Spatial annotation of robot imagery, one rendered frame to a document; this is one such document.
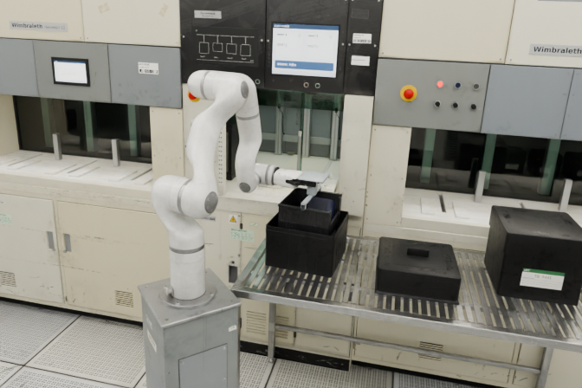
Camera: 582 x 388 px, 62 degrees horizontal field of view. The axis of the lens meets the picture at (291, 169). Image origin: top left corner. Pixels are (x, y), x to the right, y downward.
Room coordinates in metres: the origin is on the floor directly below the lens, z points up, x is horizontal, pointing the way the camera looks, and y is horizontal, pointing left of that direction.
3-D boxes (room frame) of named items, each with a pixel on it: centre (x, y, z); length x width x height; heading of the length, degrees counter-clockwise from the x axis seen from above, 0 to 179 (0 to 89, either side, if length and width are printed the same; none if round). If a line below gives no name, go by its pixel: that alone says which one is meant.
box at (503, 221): (1.66, -0.93, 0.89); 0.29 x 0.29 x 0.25; 80
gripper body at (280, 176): (1.83, 0.01, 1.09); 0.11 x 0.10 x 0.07; 72
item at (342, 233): (1.80, -0.08, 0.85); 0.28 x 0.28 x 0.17; 73
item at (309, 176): (1.80, -0.09, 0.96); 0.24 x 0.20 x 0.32; 163
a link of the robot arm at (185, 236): (1.50, 0.37, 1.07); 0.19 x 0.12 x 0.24; 63
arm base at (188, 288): (1.48, 0.34, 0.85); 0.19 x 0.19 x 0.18
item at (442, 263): (1.65, -0.49, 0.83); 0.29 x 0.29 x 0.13; 79
